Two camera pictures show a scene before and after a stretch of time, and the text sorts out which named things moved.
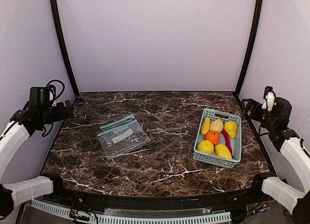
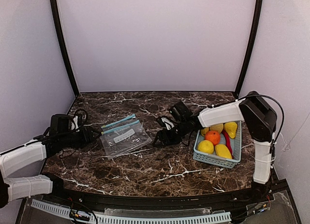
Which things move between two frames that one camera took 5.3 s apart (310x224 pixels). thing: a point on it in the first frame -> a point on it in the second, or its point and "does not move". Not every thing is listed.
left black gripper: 64,109 -> 86,133
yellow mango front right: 222,150 does not move
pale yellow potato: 216,125 does not move
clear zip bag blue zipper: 121,137 does not move
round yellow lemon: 205,146 does not move
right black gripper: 253,108 -> 168,134
